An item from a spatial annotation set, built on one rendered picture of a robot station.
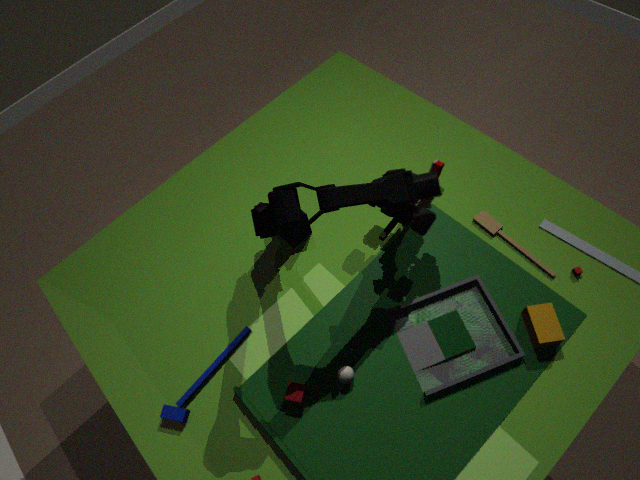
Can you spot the grey ball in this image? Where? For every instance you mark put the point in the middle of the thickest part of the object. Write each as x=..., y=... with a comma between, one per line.
x=345, y=374

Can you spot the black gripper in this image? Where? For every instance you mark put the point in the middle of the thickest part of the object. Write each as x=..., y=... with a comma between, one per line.
x=422, y=221

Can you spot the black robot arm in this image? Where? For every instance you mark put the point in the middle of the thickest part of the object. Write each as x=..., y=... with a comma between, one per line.
x=394, y=189

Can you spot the grey flat bar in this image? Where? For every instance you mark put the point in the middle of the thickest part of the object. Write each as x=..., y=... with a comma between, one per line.
x=590, y=250

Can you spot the brown cube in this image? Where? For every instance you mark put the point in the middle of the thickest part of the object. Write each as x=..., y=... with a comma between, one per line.
x=542, y=325

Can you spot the blue putter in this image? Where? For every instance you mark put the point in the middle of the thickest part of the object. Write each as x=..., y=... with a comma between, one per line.
x=180, y=414

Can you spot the dark green flat mat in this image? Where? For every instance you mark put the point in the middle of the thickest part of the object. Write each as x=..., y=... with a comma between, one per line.
x=380, y=426

